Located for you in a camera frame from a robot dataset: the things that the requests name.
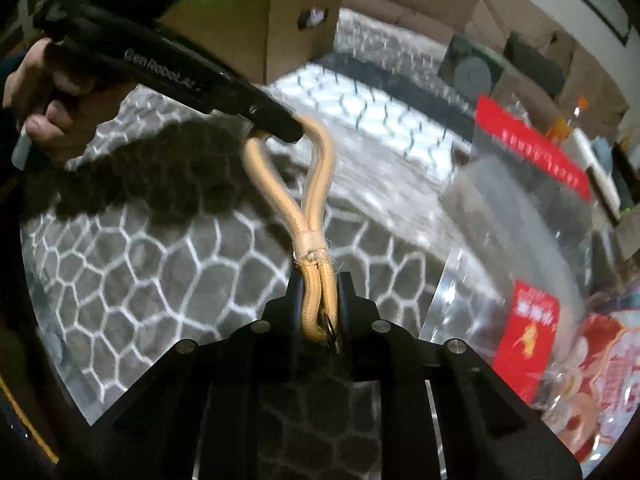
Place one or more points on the clear plastic bag red label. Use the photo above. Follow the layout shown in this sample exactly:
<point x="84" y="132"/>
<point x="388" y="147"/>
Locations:
<point x="515" y="240"/>

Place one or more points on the orange drink bottle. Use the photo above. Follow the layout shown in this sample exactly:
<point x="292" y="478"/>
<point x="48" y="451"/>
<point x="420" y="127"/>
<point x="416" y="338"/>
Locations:
<point x="575" y="116"/>

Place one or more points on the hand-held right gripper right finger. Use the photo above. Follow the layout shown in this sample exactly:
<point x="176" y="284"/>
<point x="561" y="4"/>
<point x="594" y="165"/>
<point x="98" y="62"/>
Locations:
<point x="350" y="310"/>

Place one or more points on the red printed snack packet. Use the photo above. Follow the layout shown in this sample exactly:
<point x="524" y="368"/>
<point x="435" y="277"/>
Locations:
<point x="605" y="360"/>

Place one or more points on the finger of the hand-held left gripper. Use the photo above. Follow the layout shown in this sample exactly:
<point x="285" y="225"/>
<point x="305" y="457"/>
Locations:
<point x="265" y="110"/>

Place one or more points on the person's left hand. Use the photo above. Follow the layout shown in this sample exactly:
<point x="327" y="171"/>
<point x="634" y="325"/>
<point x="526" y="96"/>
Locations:
<point x="65" y="115"/>

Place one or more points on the black cushion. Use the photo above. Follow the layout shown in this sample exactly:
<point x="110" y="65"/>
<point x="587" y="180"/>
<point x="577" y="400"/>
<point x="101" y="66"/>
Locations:
<point x="535" y="65"/>

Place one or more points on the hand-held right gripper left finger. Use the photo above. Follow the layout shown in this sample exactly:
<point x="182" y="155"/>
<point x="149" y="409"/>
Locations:
<point x="295" y="306"/>

